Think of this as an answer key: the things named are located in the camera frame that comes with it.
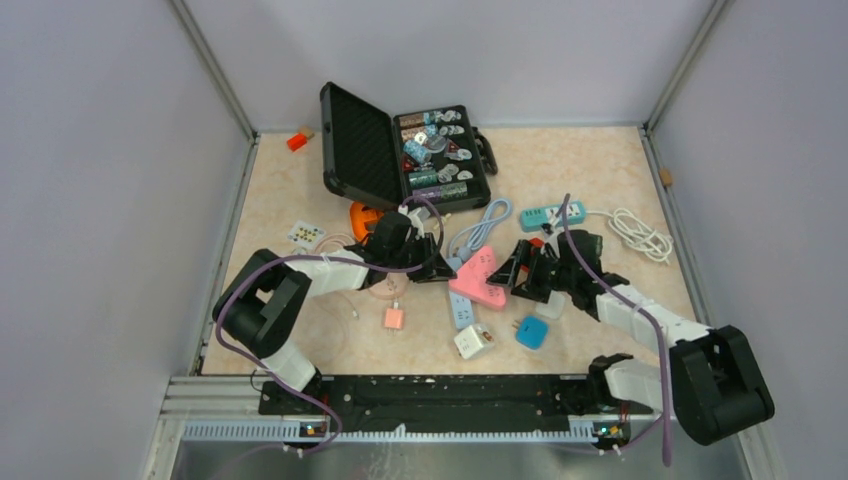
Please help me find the pink triangular power socket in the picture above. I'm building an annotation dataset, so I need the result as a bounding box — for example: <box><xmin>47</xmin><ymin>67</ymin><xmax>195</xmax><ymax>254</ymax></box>
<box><xmin>448</xmin><ymin>245</ymin><xmax>507</xmax><ymax>311</ymax></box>

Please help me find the white charger plug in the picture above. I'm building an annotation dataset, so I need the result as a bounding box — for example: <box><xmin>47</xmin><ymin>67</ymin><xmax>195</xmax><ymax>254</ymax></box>
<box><xmin>535</xmin><ymin>291</ymin><xmax>567</xmax><ymax>320</ymax></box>

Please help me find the blue charger plug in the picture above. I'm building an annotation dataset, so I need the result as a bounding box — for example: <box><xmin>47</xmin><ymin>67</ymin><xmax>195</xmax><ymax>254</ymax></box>
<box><xmin>512</xmin><ymin>315</ymin><xmax>549</xmax><ymax>350</ymax></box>

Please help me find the red small block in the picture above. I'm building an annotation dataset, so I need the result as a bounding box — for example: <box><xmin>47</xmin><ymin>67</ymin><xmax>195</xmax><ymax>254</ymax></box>
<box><xmin>286</xmin><ymin>133</ymin><xmax>309</xmax><ymax>152</ymax></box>

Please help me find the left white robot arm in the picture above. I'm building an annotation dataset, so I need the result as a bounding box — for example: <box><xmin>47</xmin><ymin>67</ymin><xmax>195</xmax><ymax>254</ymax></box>
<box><xmin>212</xmin><ymin>207</ymin><xmax>456</xmax><ymax>414</ymax></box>

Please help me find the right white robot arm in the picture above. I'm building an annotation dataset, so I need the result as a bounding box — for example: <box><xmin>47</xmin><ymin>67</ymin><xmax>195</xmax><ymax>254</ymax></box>
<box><xmin>486</xmin><ymin>229</ymin><xmax>776</xmax><ymax>445</ymax></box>

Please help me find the round pink power socket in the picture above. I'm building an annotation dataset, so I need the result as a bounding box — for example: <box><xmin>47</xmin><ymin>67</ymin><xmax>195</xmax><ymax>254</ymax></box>
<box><xmin>367</xmin><ymin>277</ymin><xmax>409</xmax><ymax>301</ymax></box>

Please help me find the open black carrying case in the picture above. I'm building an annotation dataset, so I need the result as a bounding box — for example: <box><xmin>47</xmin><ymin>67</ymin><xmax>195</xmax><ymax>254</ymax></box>
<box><xmin>320</xmin><ymin>82</ymin><xmax>498</xmax><ymax>213</ymax></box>

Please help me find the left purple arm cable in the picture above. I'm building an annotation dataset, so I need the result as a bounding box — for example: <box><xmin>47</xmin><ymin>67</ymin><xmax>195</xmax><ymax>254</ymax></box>
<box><xmin>213</xmin><ymin>193</ymin><xmax>446</xmax><ymax>458</ymax></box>

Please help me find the white coiled cable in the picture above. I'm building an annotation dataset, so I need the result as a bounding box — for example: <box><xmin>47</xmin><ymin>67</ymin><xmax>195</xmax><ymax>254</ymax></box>
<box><xmin>586</xmin><ymin>207</ymin><xmax>674</xmax><ymax>266</ymax></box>

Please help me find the orange tape dispenser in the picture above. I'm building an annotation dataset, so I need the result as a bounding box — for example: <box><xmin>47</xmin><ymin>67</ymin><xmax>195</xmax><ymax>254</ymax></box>
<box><xmin>349</xmin><ymin>202</ymin><xmax>384</xmax><ymax>242</ymax></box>

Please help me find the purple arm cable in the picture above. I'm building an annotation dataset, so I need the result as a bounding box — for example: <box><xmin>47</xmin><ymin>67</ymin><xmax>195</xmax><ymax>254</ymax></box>
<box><xmin>555</xmin><ymin>193</ymin><xmax>676</xmax><ymax>468</ymax></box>
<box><xmin>213</xmin><ymin>193</ymin><xmax>446</xmax><ymax>458</ymax></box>

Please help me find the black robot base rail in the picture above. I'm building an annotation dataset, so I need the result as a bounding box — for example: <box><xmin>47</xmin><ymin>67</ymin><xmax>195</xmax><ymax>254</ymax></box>
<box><xmin>258</xmin><ymin>374</ymin><xmax>650</xmax><ymax>434</ymax></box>

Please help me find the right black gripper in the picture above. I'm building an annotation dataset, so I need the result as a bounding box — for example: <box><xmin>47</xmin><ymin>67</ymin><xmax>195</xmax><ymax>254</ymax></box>
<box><xmin>487</xmin><ymin>239</ymin><xmax>576</xmax><ymax>304</ymax></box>

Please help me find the dark green cube plug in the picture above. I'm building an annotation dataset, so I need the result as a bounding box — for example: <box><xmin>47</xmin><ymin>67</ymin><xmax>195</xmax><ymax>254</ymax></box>
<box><xmin>580</xmin><ymin>232</ymin><xmax>603</xmax><ymax>257</ymax></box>

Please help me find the light blue power strip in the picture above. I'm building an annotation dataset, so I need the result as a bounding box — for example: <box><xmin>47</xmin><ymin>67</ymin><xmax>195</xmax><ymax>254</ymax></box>
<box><xmin>448</xmin><ymin>290</ymin><xmax>475</xmax><ymax>331</ymax></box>

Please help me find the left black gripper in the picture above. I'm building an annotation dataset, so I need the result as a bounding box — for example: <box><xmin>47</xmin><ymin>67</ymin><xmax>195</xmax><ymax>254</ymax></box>
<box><xmin>386</xmin><ymin>235</ymin><xmax>452</xmax><ymax>286</ymax></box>

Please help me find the white multi-hole adapter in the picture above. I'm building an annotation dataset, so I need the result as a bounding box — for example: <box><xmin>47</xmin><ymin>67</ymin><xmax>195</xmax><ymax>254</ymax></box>
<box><xmin>286</xmin><ymin>220</ymin><xmax>327</xmax><ymax>250</ymax></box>

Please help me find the small salmon charger plug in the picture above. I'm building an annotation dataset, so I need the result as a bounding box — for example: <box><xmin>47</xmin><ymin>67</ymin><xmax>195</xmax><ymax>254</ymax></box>
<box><xmin>383</xmin><ymin>299</ymin><xmax>405</xmax><ymax>333</ymax></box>

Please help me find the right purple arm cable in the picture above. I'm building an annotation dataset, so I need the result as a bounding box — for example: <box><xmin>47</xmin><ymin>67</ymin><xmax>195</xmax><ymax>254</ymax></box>
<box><xmin>555</xmin><ymin>193</ymin><xmax>676</xmax><ymax>468</ymax></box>

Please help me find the white cartoon plug adapter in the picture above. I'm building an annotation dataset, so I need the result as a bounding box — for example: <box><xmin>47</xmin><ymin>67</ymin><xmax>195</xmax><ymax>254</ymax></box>
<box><xmin>453</xmin><ymin>323</ymin><xmax>495</xmax><ymax>360</ymax></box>

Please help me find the pink coiled cable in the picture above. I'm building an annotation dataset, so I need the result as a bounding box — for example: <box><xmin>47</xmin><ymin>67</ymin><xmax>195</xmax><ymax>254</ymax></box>
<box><xmin>312</xmin><ymin>233</ymin><xmax>356</xmax><ymax>256</ymax></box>

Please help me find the light blue coiled cable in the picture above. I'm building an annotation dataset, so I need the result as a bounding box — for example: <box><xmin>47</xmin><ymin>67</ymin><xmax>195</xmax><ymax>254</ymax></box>
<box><xmin>447</xmin><ymin>197</ymin><xmax>515</xmax><ymax>261</ymax></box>

